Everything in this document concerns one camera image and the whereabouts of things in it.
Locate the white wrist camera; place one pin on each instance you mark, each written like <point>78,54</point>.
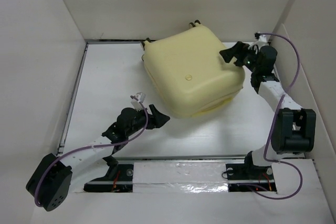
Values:
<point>137,100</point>
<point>260,40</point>

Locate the silver aluminium rail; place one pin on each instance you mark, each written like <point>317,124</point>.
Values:
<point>204,158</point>

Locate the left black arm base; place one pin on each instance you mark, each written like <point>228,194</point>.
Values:
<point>117,179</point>

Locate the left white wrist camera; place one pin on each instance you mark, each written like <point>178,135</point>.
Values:
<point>137,100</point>

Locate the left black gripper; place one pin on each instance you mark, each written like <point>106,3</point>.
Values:
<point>156,119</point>

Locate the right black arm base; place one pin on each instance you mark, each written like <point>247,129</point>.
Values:
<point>242,180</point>

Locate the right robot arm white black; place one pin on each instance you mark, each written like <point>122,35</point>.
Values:
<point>292,128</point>

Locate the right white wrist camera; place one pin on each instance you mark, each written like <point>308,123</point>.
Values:
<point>260,40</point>

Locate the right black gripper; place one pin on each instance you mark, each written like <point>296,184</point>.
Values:
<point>240,49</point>

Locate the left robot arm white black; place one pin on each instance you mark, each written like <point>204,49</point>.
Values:
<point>51,181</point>

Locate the yellow hard-shell suitcase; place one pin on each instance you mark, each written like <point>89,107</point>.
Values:
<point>188,72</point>

